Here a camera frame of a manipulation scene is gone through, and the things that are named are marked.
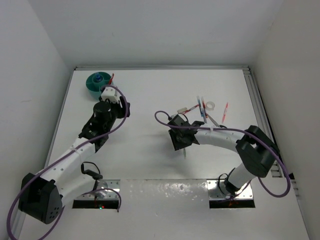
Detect orange red pen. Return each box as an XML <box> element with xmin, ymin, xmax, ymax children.
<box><xmin>200</xmin><ymin>96</ymin><xmax>206</xmax><ymax>111</ymax></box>

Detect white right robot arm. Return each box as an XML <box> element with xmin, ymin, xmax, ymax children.
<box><xmin>168</xmin><ymin>115</ymin><xmax>279</xmax><ymax>196</ymax></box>

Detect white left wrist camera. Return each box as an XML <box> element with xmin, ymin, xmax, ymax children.
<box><xmin>100</xmin><ymin>86</ymin><xmax>120</xmax><ymax>104</ymax></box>

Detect teal round divided container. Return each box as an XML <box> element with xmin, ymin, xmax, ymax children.
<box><xmin>85</xmin><ymin>71</ymin><xmax>112</xmax><ymax>100</ymax></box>

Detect metal base plate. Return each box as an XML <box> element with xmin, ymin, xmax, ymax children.
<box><xmin>75</xmin><ymin>179</ymin><xmax>121</xmax><ymax>201</ymax></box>
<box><xmin>206</xmin><ymin>179</ymin><xmax>254</xmax><ymax>201</ymax></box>

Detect red pen with clear cap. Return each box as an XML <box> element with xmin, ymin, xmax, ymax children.
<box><xmin>183</xmin><ymin>104</ymin><xmax>199</xmax><ymax>114</ymax></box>

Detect blue pen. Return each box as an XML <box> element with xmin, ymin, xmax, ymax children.
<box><xmin>196</xmin><ymin>95</ymin><xmax>204</xmax><ymax>117</ymax></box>

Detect large black handled scissors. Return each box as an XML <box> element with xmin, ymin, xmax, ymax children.
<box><xmin>206</xmin><ymin>114</ymin><xmax>227</xmax><ymax>128</ymax></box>

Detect white eraser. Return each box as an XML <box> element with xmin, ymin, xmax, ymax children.
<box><xmin>177</xmin><ymin>107</ymin><xmax>188</xmax><ymax>113</ymax></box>

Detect red gel pen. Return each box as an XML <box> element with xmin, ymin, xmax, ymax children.
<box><xmin>108</xmin><ymin>73</ymin><xmax>115</xmax><ymax>85</ymax></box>

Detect clear tape roll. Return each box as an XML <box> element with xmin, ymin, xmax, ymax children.
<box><xmin>205</xmin><ymin>101</ymin><xmax>215</xmax><ymax>111</ymax></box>

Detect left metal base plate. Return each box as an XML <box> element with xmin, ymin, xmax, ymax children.
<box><xmin>75</xmin><ymin>179</ymin><xmax>121</xmax><ymax>201</ymax></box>

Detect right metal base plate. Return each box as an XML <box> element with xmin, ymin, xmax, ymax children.
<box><xmin>206</xmin><ymin>179</ymin><xmax>254</xmax><ymax>201</ymax></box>

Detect pink highlighter pen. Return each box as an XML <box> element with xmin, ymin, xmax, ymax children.
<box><xmin>221</xmin><ymin>102</ymin><xmax>229</xmax><ymax>124</ymax></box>

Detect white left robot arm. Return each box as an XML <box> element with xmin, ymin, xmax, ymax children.
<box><xmin>18</xmin><ymin>96</ymin><xmax>130</xmax><ymax>224</ymax></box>

